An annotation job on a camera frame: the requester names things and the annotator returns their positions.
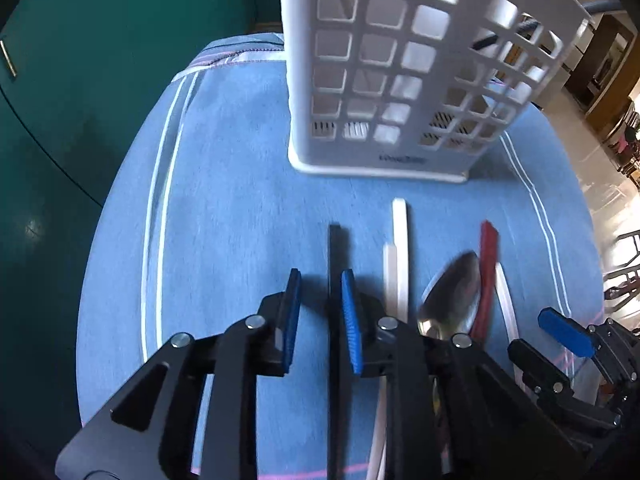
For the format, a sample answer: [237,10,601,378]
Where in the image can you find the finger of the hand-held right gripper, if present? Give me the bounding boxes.
[537,307,640,391]
[507,338,625,432]

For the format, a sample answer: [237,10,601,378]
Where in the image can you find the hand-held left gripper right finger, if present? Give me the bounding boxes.
[340,269,588,480]

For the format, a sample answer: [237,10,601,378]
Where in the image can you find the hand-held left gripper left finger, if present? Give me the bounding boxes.
[55,268,303,480]

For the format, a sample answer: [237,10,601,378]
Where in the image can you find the white chopstick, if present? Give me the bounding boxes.
[365,243,397,480]
[391,198,412,322]
[492,259,526,391]

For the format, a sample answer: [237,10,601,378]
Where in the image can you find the black chopstick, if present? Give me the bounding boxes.
[327,223,352,480]

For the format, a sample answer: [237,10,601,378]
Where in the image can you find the metal spoon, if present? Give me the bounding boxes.
[416,251,482,346]

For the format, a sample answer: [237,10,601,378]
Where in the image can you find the red chopstick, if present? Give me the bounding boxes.
[470,220,501,346]

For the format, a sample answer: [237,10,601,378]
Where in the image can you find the white plastic utensil basket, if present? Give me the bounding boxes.
[277,0,596,184]

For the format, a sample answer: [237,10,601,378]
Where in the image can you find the blue striped cloth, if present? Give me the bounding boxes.
[75,32,608,480]

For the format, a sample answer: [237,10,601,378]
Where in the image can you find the wooden chair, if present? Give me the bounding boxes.
[607,102,640,186]

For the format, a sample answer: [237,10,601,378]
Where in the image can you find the long green base cabinet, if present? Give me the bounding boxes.
[0,0,283,206]

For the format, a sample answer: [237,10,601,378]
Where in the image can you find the black metal frame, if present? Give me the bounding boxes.
[602,230,640,311]

